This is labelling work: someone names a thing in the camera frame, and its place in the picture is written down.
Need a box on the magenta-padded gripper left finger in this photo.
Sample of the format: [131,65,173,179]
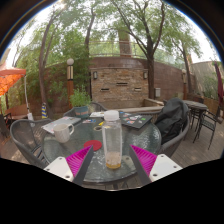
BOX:
[43,145,95,187]

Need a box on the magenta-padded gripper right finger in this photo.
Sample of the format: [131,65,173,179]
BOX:
[128,143,184,187]

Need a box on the clear white-capped drink bottle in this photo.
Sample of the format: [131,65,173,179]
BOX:
[101,109,123,170]

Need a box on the flat round red coaster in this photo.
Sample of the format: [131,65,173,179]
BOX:
[83,139,103,152]

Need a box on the grey mesh patio chair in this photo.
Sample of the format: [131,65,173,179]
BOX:
[159,113,192,158]
[63,101,108,118]
[9,118,54,169]

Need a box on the white ribbed mug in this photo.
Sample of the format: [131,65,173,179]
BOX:
[52,123,76,144]

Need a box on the black laptop with stickers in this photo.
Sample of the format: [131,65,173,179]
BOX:
[118,111,153,130]

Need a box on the silver laptop with stickers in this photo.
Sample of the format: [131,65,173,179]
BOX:
[41,115,82,135]

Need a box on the black backpack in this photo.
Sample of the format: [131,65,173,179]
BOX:
[154,97,190,145]

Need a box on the white paper sheet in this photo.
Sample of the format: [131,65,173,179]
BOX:
[89,111,106,119]

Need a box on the blue yellow striped cone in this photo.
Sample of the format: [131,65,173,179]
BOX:
[41,102,49,120]

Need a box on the green plant in teal pot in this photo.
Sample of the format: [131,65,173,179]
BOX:
[69,87,92,119]

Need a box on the dark slatted patio chair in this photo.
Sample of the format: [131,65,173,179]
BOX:
[193,106,221,150]

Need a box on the dark round patio table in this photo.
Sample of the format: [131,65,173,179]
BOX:
[182,99,208,141]

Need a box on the wooden bench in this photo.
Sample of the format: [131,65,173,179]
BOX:
[4,103,31,121]

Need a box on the dark forked tree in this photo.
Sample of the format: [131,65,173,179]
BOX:
[109,0,201,100]

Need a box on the leaning thin-trunked tree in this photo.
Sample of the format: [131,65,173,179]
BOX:
[37,6,64,118]

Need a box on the closed maroon patio umbrella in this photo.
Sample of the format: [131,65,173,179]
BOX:
[213,61,224,108]

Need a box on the orange canopy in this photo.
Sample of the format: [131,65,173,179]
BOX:
[0,68,27,97]

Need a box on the globe-topped wooden lamp post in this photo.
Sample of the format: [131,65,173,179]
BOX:
[66,58,75,109]
[181,68,188,100]

